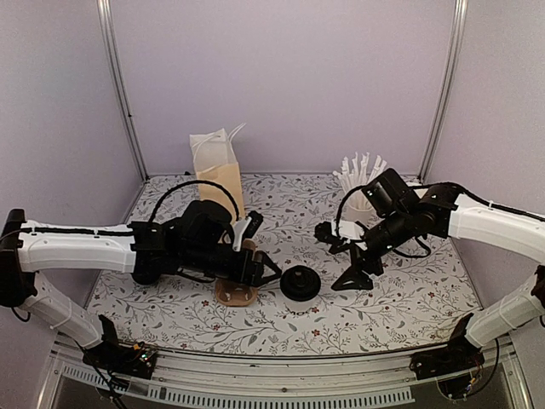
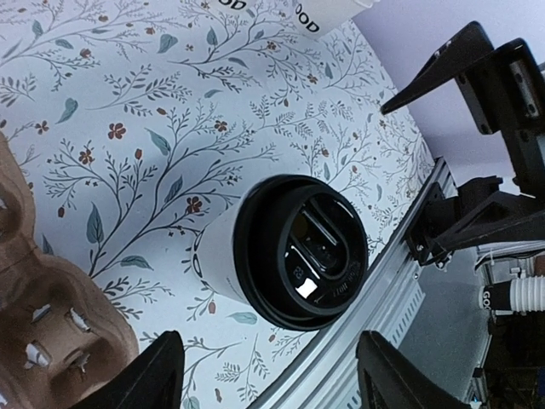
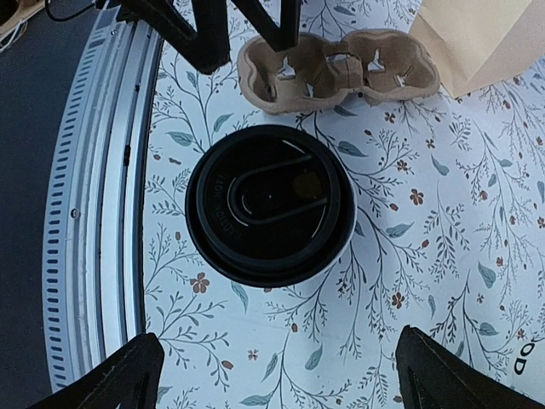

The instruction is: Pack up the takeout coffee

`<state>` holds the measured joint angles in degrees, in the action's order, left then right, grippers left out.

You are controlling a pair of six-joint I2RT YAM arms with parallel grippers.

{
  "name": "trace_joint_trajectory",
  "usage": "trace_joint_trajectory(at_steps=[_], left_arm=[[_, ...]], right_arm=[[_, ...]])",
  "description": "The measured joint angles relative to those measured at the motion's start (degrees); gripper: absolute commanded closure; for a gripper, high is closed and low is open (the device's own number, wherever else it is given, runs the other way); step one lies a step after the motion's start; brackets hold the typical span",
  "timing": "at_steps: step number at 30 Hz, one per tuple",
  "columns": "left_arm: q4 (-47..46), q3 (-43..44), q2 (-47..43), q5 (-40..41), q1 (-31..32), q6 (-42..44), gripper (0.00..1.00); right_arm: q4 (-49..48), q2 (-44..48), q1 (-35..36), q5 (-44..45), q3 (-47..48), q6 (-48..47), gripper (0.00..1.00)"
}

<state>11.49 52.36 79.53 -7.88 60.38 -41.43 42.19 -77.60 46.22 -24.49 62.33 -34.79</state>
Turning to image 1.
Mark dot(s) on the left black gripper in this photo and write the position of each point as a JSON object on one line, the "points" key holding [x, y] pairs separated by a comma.
{"points": [[255, 275]]}

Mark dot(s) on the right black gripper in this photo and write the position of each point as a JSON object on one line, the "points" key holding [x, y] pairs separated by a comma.
{"points": [[364, 281]]}

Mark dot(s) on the black cup lid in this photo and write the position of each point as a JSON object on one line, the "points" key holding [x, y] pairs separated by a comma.
{"points": [[300, 283]]}

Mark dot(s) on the brown paper bag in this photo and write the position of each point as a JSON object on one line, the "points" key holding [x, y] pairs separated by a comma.
{"points": [[214, 160]]}

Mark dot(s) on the white paper coffee cup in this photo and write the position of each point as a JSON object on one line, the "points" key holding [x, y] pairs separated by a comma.
{"points": [[300, 309]]}

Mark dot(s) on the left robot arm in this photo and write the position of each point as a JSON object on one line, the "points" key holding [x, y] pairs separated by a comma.
{"points": [[29, 247]]}

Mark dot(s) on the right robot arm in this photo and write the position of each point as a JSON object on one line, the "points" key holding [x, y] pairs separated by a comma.
{"points": [[445, 210]]}

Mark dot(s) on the brown cardboard cup carrier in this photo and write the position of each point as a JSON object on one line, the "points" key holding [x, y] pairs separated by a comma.
{"points": [[228, 291]]}

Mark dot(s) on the cup holding straws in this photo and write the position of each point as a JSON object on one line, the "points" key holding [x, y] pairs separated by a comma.
{"points": [[359, 212]]}

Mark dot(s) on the bundle of wrapped straws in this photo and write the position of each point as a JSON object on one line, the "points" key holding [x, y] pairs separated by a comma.
{"points": [[359, 170]]}

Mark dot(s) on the floral table mat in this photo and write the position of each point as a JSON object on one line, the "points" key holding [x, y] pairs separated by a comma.
{"points": [[416, 301]]}

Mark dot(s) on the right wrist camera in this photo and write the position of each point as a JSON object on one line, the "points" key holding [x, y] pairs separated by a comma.
{"points": [[339, 235]]}

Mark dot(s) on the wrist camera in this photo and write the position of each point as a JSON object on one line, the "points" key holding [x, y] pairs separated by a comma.
{"points": [[339, 235], [245, 229]]}

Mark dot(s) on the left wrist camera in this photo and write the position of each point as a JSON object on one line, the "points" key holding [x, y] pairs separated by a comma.
{"points": [[245, 229]]}

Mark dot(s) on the front aluminium rail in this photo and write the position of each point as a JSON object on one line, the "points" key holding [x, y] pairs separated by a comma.
{"points": [[185, 379]]}

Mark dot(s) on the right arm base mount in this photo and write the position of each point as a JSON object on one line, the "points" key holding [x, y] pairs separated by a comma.
{"points": [[457, 355]]}

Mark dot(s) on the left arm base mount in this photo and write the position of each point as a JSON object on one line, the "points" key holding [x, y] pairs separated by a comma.
{"points": [[137, 360]]}

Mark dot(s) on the right aluminium frame post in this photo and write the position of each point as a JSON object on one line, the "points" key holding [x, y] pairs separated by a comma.
{"points": [[448, 79]]}

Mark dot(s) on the aluminium frame post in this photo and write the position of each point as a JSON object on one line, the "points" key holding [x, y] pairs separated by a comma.
{"points": [[448, 79], [109, 39]]}

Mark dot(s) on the left aluminium frame post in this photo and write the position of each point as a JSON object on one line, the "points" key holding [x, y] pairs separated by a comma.
{"points": [[109, 39]]}

